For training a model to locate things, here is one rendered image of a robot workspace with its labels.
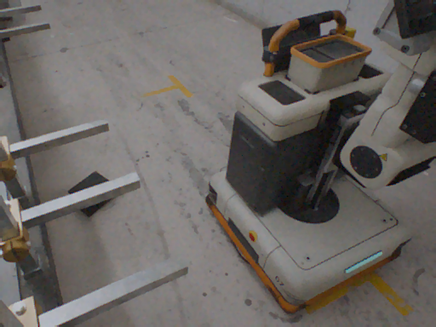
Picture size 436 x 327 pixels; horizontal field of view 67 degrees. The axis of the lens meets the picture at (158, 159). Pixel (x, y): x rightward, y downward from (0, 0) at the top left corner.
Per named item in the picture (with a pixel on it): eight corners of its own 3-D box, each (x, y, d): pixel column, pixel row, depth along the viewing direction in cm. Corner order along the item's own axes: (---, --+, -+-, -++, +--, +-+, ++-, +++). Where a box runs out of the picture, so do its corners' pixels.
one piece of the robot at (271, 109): (219, 194, 161) (239, 26, 104) (304, 160, 176) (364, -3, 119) (260, 247, 138) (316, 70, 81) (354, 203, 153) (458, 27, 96)
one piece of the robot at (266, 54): (255, 94, 123) (249, 31, 116) (326, 72, 133) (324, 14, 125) (275, 95, 113) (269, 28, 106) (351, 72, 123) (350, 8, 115)
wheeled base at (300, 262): (202, 203, 174) (204, 171, 157) (295, 167, 191) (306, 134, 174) (285, 322, 128) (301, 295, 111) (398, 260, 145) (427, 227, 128)
